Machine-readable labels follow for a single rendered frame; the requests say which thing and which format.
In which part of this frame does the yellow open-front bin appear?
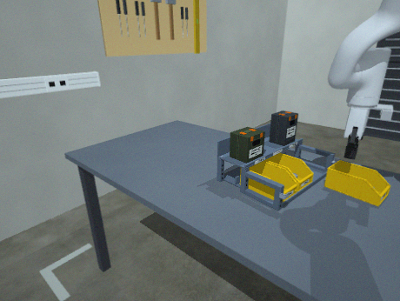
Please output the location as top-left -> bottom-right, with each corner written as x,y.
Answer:
264,153 -> 311,191
324,160 -> 390,206
248,161 -> 297,201

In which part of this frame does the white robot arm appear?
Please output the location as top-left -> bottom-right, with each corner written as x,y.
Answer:
328,0 -> 400,120

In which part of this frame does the olive green case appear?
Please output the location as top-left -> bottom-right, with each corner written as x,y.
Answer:
230,127 -> 265,163

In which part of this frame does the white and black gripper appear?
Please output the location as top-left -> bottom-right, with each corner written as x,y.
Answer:
343,104 -> 370,159

